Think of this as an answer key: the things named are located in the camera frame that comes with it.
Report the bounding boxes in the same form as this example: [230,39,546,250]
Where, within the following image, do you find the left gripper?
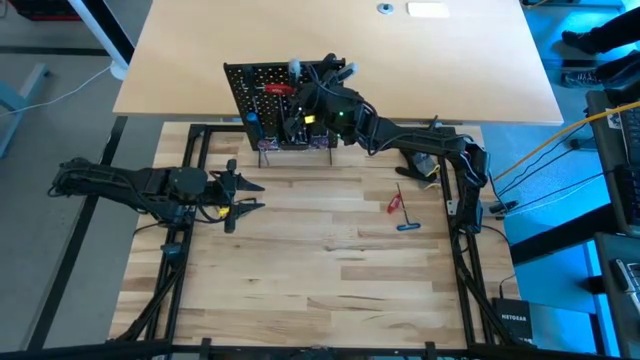
[202,158,267,235]

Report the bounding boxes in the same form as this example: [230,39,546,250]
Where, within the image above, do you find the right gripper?
[282,82,374,146]

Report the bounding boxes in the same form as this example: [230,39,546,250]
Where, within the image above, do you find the red-handled pliers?
[263,83,297,98]

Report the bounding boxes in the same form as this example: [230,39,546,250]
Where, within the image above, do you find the teal black-handled screwdriver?
[245,111,262,144]

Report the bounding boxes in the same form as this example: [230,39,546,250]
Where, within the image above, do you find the small blue screwdriver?
[395,181,422,233]

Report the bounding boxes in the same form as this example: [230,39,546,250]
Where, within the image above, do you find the black metal peg board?
[223,58,347,170]

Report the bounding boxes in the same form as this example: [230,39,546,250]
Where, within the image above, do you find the black plastic bin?
[278,117,321,151]

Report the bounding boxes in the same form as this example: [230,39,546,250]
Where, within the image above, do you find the tan wooden desk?
[111,0,565,126]

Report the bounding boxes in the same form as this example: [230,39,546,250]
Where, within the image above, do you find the white card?
[405,1,451,20]

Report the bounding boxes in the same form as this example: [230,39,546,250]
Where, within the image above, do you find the white desk leg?
[66,0,132,81]

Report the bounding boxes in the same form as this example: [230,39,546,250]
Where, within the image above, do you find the grey table leg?
[0,62,52,157]

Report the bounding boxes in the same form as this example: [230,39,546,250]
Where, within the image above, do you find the person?
[559,7,640,89]

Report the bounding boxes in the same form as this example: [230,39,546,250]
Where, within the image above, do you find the black side desk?
[593,232,640,360]
[583,74,640,236]

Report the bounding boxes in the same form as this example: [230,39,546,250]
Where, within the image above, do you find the silver wire ring rack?
[254,132,334,154]

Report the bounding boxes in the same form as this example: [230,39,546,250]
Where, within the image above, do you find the silver wire hook rack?
[238,77,301,99]

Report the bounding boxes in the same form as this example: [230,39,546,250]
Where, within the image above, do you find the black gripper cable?
[197,169,236,225]

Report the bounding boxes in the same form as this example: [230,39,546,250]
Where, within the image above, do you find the black aluminium table frame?
[107,122,534,360]

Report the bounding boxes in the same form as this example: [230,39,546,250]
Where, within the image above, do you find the black frame clamp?
[159,241,187,259]

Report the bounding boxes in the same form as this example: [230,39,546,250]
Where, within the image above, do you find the white floor cable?
[0,63,115,120]

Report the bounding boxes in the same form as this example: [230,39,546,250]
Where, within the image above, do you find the yellow hanging cable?
[492,98,640,182]

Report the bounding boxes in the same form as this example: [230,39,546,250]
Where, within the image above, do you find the black network switch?
[491,296,535,342]

